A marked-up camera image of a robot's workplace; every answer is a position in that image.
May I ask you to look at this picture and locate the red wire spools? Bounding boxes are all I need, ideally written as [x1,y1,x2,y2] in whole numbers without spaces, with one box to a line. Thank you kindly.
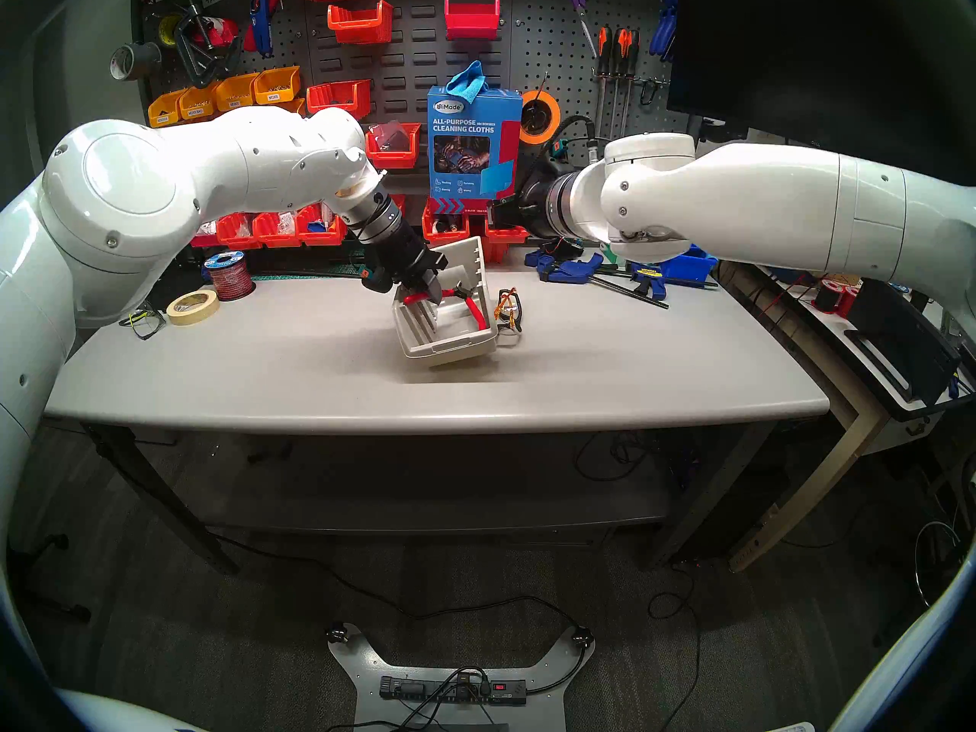
[812,279,859,318]

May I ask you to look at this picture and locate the yellow bin labelled M3X5 BAG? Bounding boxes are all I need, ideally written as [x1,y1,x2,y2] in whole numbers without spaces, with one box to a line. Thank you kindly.
[179,85,222,120]

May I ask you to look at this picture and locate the blue spring clamps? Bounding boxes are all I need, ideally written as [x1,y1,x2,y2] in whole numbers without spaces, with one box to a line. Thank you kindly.
[648,0,681,62]

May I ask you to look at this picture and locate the red wire spool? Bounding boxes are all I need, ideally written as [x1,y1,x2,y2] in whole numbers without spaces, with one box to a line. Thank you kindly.
[204,250,255,302]

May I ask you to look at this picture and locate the grey perforated pegboard panel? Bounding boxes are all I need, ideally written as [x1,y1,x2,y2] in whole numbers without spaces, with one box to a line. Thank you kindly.
[509,0,691,178]
[130,0,310,121]

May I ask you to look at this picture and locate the grey workbench frame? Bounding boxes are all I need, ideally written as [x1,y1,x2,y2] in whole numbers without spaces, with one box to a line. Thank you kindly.
[80,425,779,575]

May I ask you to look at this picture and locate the black power strip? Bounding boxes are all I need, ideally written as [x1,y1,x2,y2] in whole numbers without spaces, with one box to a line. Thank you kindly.
[379,675,528,706]

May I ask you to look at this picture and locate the black monitor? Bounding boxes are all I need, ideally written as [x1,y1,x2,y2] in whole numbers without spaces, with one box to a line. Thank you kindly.
[667,0,976,217]

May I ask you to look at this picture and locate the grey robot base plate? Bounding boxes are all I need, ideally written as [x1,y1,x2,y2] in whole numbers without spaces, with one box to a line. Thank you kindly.
[326,622,596,732]

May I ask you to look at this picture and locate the beige plastic storage bin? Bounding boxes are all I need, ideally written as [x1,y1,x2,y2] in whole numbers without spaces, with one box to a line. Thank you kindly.
[391,236,500,369]

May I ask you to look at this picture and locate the blue plastic bin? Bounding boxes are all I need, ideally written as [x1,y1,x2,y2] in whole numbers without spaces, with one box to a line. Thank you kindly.
[660,244,719,281]

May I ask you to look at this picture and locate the plain blue bar clamp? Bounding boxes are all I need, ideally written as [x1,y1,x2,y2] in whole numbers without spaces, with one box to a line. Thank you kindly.
[526,250,668,310]

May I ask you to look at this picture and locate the black flat tray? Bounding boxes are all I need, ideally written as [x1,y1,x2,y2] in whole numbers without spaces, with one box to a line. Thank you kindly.
[843,277,963,420]

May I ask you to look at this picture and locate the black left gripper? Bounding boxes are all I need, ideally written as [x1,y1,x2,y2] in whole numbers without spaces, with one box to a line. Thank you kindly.
[360,231,449,306]

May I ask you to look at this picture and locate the green cutting mat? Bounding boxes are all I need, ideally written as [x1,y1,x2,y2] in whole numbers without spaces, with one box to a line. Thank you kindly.
[252,269,367,283]

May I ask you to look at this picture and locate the orange black screwdriver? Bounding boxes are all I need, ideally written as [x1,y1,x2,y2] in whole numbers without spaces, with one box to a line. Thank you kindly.
[625,30,640,136]
[612,27,628,136]

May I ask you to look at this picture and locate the beige masking tape roll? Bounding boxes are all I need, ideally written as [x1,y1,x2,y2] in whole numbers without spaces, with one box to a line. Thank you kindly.
[166,288,220,327]

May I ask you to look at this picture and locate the blue microfiber cloth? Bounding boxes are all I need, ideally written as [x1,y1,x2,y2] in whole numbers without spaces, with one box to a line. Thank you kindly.
[446,61,486,102]

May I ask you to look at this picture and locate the yellow bin labelled M3X5X4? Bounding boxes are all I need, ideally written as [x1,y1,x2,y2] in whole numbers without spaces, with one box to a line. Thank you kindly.
[149,90,188,127]

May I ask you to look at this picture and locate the black cable with metal plug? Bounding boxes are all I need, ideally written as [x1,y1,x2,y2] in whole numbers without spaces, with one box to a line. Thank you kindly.
[534,114,611,169]

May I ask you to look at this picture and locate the dark louvered bin panel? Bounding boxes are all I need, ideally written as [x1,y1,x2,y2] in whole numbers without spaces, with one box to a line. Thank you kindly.
[303,0,513,176]

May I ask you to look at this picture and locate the purple-handled scissors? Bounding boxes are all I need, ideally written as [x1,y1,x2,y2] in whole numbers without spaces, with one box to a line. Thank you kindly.
[557,0,597,60]

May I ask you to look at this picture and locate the orange tape roll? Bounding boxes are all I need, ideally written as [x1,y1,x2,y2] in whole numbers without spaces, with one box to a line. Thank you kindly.
[520,90,562,146]

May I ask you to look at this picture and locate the silver duct tape roll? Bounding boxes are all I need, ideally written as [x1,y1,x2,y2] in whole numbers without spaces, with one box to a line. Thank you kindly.
[109,42,163,82]

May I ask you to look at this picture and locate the yellow bin labelled M3X6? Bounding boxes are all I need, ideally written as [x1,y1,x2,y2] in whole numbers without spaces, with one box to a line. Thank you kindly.
[254,66,302,104]

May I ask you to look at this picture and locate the beige wooden side table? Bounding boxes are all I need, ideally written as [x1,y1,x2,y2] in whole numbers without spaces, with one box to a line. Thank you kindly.
[721,258,916,573]

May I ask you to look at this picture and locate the red-handled pliers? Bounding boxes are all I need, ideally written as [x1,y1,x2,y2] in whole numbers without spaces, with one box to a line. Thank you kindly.
[403,284,490,332]

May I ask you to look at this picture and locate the clear safety glasses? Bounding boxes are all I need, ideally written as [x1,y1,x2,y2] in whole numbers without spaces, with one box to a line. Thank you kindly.
[118,303,167,340]

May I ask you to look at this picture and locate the grey C-clamp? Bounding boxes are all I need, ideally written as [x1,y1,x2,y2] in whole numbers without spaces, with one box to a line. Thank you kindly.
[174,0,243,89]

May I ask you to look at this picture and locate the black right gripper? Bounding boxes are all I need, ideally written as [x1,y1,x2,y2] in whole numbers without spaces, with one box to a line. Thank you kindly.
[488,172,565,237]

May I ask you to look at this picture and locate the blue cleaning cloths box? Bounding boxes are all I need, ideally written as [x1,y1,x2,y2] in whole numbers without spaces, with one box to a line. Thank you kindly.
[427,86,524,214]

